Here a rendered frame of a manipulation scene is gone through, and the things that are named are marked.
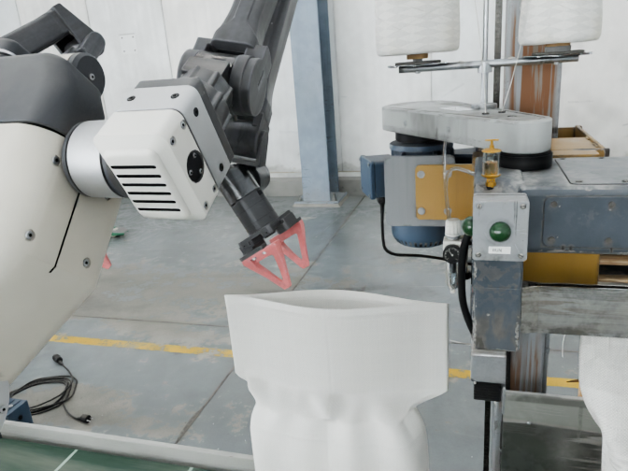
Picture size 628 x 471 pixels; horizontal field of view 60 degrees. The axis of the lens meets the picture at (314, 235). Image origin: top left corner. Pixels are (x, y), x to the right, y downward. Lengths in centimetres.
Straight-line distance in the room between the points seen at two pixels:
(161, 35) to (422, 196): 593
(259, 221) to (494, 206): 35
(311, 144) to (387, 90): 100
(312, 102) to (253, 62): 506
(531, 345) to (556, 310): 43
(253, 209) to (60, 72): 34
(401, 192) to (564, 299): 42
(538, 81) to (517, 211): 56
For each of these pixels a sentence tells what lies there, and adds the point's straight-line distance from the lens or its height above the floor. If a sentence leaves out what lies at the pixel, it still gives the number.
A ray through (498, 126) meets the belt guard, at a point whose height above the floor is 141.
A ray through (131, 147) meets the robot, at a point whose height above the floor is 147.
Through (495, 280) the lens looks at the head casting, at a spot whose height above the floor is 119.
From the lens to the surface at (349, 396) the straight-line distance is 123.
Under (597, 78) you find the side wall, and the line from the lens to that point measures 611.
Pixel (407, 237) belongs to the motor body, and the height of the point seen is 111.
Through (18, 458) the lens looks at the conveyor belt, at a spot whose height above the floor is 38.
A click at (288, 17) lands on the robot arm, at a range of 98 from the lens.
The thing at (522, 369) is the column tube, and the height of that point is 73.
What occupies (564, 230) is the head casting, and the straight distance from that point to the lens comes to 88.
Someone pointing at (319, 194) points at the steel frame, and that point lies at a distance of 596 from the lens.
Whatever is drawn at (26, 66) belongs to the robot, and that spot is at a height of 155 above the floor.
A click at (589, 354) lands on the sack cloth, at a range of 116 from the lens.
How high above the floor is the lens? 154
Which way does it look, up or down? 18 degrees down
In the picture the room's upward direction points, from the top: 4 degrees counter-clockwise
